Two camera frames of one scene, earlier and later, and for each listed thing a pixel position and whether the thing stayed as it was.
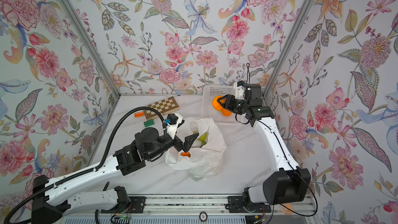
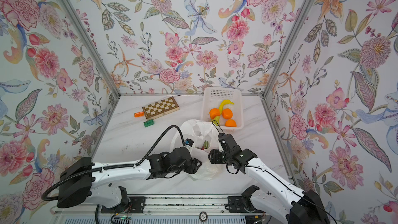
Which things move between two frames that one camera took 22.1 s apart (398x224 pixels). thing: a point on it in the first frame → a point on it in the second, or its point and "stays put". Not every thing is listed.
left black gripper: (185, 147) → (194, 166)
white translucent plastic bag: (205, 161) stays put
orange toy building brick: (139, 114) stays put
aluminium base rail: (197, 209) stays put
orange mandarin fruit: (216, 105) → (214, 112)
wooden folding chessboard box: (165, 106) stays put
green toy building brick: (148, 123) stays put
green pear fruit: (202, 138) → (216, 121)
